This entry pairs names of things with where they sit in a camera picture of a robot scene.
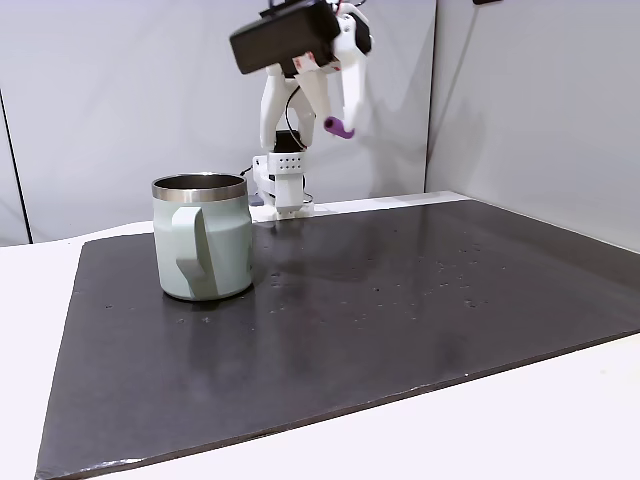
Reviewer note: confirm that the purple pen grip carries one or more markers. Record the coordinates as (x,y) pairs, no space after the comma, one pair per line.
(340,128)

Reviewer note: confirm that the pale green steel mug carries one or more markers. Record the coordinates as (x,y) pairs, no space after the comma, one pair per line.
(202,245)

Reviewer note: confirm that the black table mat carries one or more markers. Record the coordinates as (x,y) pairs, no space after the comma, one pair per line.
(320,340)

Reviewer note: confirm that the black camera box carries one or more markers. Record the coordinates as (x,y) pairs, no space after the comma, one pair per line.
(282,40)

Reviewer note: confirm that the black wall fixture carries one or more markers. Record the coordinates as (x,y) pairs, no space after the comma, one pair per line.
(487,1)

